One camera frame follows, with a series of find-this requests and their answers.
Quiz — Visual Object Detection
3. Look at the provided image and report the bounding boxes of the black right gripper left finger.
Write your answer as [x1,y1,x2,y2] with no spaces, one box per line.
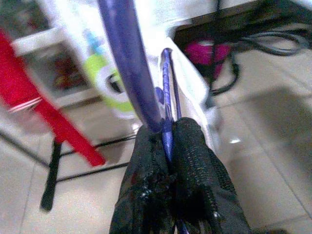
[109,126,176,234]

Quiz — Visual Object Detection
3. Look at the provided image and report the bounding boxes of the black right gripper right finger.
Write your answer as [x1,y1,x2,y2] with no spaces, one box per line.
[171,116,252,234]

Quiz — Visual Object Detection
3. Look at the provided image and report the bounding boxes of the white t-shirt small print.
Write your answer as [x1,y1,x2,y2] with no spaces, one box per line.
[136,0,222,156]

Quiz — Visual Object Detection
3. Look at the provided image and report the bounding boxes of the purple plastic clothes hanger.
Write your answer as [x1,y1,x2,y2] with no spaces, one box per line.
[97,0,190,234]

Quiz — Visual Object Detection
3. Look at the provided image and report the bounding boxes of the black metal clothes rack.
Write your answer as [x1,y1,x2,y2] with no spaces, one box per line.
[0,130,138,212]

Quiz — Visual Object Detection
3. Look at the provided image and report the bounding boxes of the white monster print shirt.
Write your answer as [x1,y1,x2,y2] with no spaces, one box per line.
[81,28,139,120]

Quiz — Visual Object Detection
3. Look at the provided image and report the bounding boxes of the pink bag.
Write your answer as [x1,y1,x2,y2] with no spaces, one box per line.
[183,39,233,77]

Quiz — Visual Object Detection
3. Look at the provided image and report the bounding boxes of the white glass-door cabinet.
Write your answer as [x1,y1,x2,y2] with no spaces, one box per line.
[11,24,104,109]

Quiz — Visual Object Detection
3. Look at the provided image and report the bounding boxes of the red polo shirt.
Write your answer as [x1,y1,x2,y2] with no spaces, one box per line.
[0,28,106,168]

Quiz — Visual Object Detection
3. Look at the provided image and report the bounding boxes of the black hose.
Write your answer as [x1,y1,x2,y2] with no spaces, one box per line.
[207,29,312,96]

